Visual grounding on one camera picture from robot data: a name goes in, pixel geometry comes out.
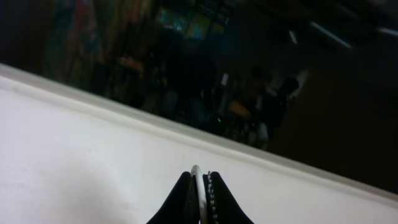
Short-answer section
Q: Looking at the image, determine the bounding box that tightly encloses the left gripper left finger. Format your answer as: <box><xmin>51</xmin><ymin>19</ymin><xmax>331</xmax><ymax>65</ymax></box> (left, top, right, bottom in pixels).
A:
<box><xmin>147</xmin><ymin>172</ymin><xmax>199</xmax><ymax>224</ymax></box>

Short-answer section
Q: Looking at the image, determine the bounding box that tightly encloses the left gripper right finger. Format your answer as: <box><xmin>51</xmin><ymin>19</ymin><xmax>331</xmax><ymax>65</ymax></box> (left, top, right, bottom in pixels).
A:
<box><xmin>203</xmin><ymin>172</ymin><xmax>253</xmax><ymax>224</ymax></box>

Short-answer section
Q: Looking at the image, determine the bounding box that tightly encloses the white USB cable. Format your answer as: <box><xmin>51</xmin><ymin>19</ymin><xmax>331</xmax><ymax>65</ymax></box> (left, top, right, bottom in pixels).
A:
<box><xmin>190</xmin><ymin>164</ymin><xmax>208</xmax><ymax>224</ymax></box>

